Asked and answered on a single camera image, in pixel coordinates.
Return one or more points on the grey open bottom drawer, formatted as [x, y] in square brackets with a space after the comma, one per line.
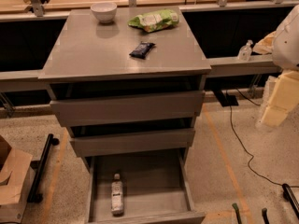
[155, 189]

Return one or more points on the green chip bag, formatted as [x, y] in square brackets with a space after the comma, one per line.
[155, 20]

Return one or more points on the black metal floor bar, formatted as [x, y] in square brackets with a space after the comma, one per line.
[39, 166]

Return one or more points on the brown cardboard box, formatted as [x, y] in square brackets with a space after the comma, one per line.
[15, 182]

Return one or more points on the clear plastic water bottle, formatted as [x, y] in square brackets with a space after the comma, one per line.
[117, 204]

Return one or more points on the grey middle drawer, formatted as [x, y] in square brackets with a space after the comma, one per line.
[132, 142]

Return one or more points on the dark handled tool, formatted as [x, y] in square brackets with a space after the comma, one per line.
[264, 215]

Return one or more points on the grey drawer cabinet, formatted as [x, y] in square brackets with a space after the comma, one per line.
[84, 39]

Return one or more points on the dark blue snack packet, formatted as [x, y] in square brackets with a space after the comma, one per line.
[142, 50]

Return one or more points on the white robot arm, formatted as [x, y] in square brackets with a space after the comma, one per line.
[283, 44]

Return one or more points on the clear sanitizer pump bottle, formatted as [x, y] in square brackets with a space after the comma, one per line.
[245, 51]

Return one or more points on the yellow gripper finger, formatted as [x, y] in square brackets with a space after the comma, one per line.
[283, 99]
[265, 45]

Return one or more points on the white ceramic bowl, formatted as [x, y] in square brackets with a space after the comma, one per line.
[104, 12]

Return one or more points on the grey top drawer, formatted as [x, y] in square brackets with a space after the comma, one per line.
[110, 110]

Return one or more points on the grey metal rail shelf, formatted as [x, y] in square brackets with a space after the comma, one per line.
[71, 71]

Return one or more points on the black floor foot block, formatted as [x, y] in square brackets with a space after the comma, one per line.
[225, 99]

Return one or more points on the green handled tool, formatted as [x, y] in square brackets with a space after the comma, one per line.
[237, 213]

